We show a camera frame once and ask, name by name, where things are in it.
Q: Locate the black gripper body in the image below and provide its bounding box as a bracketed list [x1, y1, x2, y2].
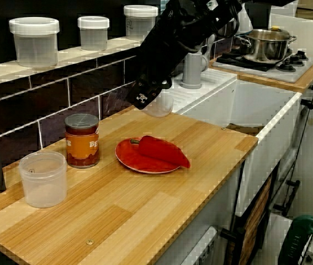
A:
[134, 24, 190, 88]

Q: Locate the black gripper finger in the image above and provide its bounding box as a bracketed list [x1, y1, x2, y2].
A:
[125, 81, 164, 110]

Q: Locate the orange and white toy sushi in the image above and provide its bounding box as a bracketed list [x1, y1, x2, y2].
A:
[144, 92, 174, 118]

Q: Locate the red toy chili pepper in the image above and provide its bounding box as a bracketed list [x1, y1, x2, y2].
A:
[130, 135, 192, 168]

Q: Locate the grey toy faucet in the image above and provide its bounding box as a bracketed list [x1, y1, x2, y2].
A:
[182, 34, 215, 89]

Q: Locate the large white lidded plastic jar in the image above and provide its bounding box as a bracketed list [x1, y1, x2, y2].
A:
[9, 17, 60, 68]
[123, 4, 159, 41]

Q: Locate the red round plate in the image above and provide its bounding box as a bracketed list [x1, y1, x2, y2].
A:
[115, 137, 184, 174]

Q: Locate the black burner grate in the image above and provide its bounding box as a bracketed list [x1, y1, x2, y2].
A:
[216, 51, 278, 72]

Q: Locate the small white lidded labelled jar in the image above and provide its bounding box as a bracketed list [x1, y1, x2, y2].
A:
[77, 15, 110, 51]

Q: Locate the toy beans can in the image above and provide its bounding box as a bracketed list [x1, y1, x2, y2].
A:
[64, 114, 100, 168]

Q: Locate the dark tile backsplash with shelf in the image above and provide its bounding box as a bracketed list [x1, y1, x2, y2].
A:
[0, 35, 237, 166]

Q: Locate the steel cooking pot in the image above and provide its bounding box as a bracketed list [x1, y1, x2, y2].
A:
[235, 34, 298, 62]

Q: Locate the white toy kitchen unit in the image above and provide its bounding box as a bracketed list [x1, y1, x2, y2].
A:
[156, 67, 313, 265]

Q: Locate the steel pot lid yellow knob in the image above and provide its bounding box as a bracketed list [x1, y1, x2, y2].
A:
[246, 25, 292, 42]

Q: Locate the clear open plastic jar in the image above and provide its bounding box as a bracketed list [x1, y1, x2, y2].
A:
[18, 151, 68, 208]

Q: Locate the white toy stove top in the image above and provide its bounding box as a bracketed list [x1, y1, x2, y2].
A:
[211, 49, 313, 83]

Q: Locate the grey toy dishwasher panel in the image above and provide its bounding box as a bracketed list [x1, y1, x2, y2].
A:
[188, 225, 219, 265]

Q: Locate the wood pattern door panel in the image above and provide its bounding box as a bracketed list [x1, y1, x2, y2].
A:
[235, 176, 273, 265]

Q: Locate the green clamp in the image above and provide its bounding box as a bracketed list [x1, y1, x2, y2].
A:
[277, 215, 313, 265]

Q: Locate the black cabinet handle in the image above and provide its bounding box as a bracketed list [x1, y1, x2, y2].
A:
[221, 227, 245, 244]

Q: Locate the black drawer handle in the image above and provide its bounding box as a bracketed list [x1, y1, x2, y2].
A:
[273, 179, 301, 216]

